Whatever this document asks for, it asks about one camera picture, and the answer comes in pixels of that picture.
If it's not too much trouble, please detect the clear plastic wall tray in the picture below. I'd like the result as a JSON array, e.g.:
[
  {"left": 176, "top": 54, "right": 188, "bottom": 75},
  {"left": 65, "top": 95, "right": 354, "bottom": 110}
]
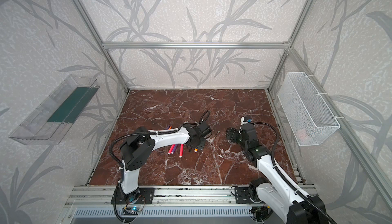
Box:
[{"left": 9, "top": 75, "right": 100, "bottom": 145}]

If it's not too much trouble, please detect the purple marker pen lower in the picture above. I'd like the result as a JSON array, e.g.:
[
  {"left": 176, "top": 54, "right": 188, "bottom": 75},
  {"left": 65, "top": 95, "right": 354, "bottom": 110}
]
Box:
[{"left": 171, "top": 144, "right": 178, "bottom": 154}]

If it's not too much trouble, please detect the pink object in basket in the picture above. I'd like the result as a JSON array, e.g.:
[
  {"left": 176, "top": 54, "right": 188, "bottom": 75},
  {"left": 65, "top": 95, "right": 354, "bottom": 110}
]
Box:
[{"left": 297, "top": 129, "right": 309, "bottom": 143}]

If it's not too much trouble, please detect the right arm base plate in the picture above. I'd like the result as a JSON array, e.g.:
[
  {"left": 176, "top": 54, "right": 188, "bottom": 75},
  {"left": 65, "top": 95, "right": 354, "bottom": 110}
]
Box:
[{"left": 231, "top": 186, "right": 261, "bottom": 204}]

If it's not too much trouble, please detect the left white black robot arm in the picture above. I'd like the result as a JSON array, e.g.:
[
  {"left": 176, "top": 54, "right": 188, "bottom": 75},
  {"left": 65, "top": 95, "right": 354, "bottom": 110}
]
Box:
[{"left": 109, "top": 121, "right": 212, "bottom": 196}]

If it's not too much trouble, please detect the red pink marker pen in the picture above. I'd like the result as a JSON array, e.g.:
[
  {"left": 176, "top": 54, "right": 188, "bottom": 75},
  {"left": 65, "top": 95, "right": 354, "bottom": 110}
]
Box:
[{"left": 179, "top": 144, "right": 184, "bottom": 158}]

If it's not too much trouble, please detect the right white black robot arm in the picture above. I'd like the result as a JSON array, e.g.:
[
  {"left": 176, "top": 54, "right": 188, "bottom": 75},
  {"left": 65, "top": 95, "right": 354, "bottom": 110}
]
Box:
[{"left": 226, "top": 121, "right": 335, "bottom": 224}]

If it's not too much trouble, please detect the green circuit board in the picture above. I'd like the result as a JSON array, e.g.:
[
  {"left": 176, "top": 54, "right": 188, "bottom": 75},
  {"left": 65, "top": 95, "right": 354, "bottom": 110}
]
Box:
[{"left": 121, "top": 206, "right": 144, "bottom": 216}]

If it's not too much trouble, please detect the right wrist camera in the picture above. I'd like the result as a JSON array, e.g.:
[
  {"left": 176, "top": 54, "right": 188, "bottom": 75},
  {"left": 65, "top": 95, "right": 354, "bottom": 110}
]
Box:
[{"left": 241, "top": 116, "right": 252, "bottom": 126}]

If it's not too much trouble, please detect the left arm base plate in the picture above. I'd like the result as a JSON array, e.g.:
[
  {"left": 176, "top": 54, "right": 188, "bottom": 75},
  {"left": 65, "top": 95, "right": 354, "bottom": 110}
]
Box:
[{"left": 110, "top": 187, "right": 155, "bottom": 205}]

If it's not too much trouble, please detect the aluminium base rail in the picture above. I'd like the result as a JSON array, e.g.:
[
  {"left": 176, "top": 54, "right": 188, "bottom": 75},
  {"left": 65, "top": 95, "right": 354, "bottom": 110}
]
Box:
[{"left": 62, "top": 185, "right": 322, "bottom": 208}]

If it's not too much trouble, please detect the white wire mesh basket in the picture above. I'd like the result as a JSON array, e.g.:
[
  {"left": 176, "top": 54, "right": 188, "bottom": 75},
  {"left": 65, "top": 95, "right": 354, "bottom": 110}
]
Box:
[{"left": 278, "top": 72, "right": 341, "bottom": 146}]

